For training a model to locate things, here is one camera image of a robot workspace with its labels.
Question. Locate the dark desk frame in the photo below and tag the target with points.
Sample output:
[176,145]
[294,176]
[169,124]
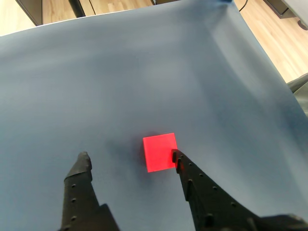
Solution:
[276,7]

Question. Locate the black table leg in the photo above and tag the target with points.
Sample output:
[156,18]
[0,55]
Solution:
[77,7]

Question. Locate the grey table mat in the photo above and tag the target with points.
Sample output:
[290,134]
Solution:
[120,84]

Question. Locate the red cube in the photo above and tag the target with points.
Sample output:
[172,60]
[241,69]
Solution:
[156,151]

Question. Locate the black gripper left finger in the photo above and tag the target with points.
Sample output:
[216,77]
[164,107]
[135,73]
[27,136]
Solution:
[79,197]

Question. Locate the black furniture panel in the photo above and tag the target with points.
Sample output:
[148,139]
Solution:
[31,10]

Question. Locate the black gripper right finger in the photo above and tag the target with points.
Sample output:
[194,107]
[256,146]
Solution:
[209,202]

